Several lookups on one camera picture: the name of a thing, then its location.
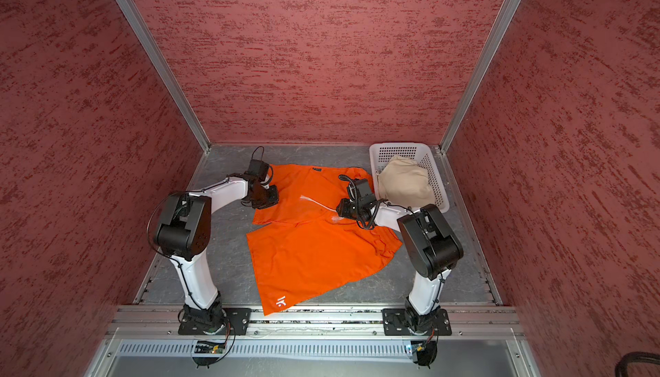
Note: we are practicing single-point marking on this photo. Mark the white plastic laundry basket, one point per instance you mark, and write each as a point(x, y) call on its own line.
point(382, 153)

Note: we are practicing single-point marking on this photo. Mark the controller board with wires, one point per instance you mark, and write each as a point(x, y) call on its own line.
point(207, 353)
point(424, 353)

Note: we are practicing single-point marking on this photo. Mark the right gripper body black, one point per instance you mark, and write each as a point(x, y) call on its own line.
point(351, 209)

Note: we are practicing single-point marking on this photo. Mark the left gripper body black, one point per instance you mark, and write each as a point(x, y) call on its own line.
point(265, 197)

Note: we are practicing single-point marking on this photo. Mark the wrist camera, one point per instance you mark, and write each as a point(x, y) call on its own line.
point(360, 191)
point(262, 171)

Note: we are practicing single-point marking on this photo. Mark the aluminium mounting rail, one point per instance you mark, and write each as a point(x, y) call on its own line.
point(321, 322)

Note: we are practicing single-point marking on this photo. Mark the right corner aluminium post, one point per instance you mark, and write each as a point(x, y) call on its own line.
point(494, 39)

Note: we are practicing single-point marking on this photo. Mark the white slotted cable duct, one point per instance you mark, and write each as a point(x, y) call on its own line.
point(344, 350)

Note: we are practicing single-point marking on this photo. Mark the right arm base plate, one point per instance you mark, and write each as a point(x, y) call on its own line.
point(406, 322)

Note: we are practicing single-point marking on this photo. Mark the left corner aluminium post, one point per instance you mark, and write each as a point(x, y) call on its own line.
point(140, 28)

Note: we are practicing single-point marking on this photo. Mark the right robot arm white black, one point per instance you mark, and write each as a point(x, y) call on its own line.
point(433, 250)

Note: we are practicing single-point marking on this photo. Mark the orange shorts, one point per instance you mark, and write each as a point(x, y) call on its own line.
point(302, 248)

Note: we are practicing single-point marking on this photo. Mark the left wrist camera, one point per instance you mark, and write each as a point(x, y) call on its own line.
point(262, 171)

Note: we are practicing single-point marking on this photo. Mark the corner aluminium post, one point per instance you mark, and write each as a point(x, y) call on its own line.
point(494, 39)
point(140, 28)

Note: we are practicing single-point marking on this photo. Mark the right controller board with wires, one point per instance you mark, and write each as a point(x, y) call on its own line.
point(424, 353)

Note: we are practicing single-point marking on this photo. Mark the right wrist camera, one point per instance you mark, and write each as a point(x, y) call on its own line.
point(360, 191)

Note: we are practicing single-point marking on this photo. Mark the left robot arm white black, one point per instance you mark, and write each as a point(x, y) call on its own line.
point(182, 236)

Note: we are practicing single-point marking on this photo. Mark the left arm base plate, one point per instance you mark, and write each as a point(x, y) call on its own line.
point(234, 321)

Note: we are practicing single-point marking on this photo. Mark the left controller board with wires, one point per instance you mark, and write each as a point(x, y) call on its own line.
point(207, 353)

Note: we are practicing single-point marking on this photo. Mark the beige shorts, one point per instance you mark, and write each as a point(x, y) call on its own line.
point(403, 182)

